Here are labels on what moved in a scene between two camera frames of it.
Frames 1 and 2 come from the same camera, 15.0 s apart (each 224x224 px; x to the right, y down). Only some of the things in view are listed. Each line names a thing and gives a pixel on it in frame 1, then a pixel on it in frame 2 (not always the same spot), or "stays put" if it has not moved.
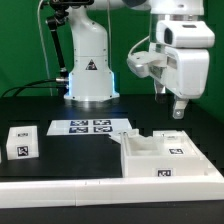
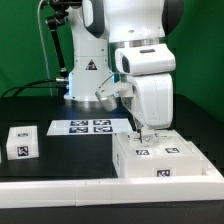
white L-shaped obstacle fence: [93, 192] stays put
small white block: [172, 144] stays put
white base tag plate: [88, 126] stays put
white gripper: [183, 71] -> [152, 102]
